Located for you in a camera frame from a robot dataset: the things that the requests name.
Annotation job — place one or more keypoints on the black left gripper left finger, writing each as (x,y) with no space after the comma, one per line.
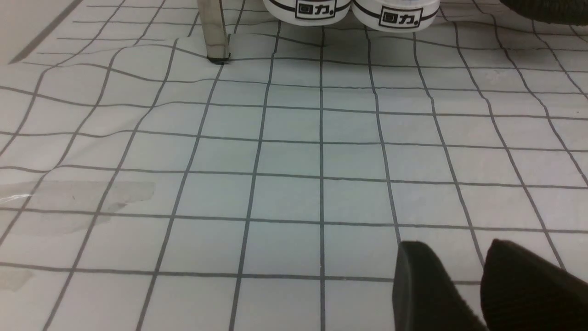
(424,297)

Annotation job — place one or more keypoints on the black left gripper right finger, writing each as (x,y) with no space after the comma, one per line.
(521,291)

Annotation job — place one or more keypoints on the silver metal shoe rack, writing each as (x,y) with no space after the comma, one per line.
(214,31)

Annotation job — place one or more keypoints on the black mesh sneaker left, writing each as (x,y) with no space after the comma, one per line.
(565,12)

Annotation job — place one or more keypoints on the black canvas sneaker with laces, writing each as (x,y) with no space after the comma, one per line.
(396,16)

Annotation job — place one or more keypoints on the white grid floor mat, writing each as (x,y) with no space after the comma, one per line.
(144,188)

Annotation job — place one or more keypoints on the black canvas sneaker far left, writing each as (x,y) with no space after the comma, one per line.
(308,13)

